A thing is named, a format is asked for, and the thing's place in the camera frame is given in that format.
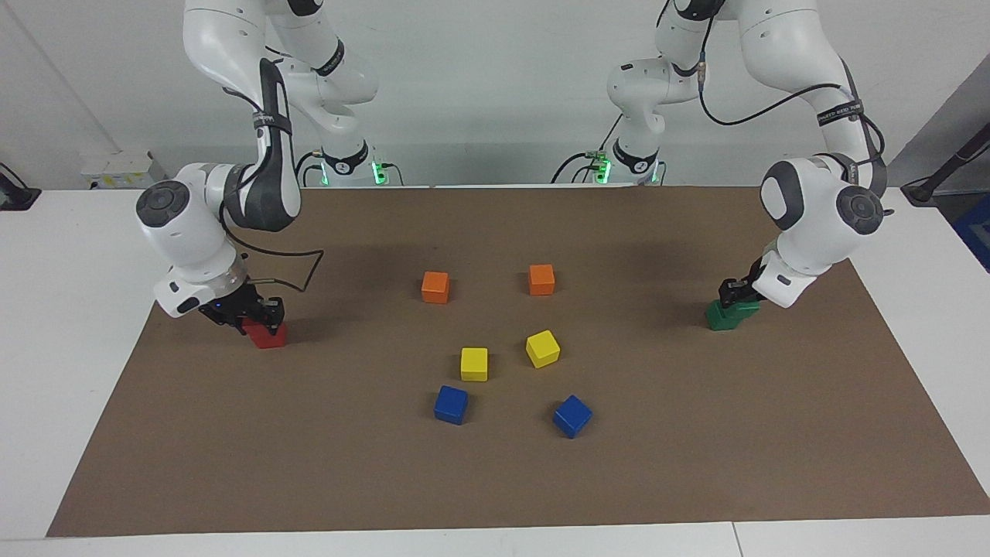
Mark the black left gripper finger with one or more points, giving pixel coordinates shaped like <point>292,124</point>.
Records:
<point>728,294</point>

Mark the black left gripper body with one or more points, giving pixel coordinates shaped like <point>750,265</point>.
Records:
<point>747,282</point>

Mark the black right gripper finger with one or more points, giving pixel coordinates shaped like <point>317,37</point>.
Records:
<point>273,316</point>
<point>237,324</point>

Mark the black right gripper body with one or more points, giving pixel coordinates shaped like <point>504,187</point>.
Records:
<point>232,305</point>

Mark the red wooden block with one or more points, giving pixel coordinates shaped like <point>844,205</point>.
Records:
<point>271,342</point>
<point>255,329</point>

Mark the green wooden block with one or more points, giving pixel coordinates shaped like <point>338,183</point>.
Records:
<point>746,309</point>
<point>723,321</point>

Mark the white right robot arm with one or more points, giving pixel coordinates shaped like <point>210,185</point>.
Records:
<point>186,232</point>

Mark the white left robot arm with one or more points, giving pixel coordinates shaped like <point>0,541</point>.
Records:
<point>812,232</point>

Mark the orange wooden block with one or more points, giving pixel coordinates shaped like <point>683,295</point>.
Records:
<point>541,280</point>
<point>435,288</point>

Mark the brown paper mat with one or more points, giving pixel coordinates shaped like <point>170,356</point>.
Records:
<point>696,464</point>

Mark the white box with yellow labels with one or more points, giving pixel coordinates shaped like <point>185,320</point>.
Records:
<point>124,170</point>

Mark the yellow wooden block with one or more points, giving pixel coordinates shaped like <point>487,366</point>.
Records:
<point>474,365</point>
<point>543,349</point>

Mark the blue wooden block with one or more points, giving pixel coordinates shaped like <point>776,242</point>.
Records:
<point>451,405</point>
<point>572,417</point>

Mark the black stand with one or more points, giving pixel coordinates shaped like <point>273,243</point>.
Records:
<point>924,189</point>

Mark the blue crate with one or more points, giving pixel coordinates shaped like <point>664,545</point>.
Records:
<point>976,232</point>

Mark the black clamp mount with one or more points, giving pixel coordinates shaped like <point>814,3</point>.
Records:
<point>15,197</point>

